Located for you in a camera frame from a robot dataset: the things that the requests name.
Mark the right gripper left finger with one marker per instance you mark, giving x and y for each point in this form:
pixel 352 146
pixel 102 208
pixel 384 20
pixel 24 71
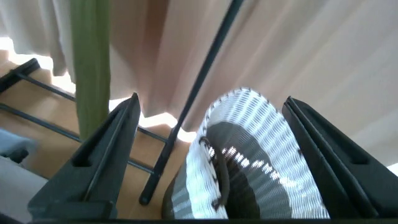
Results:
pixel 93 174

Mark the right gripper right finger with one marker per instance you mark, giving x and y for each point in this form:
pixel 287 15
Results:
pixel 348 180

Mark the green long-sleeved shirt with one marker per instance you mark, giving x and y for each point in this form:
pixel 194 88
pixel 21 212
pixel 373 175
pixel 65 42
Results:
pixel 90 62

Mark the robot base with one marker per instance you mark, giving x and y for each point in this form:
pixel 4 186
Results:
pixel 15 186

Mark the white laundry basket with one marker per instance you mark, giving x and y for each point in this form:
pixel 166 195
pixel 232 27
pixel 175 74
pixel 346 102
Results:
pixel 267 130

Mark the black clothes rack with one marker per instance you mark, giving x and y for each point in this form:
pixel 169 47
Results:
pixel 199 79

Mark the beige curtain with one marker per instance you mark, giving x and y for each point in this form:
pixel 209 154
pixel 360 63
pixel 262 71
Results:
pixel 311 46

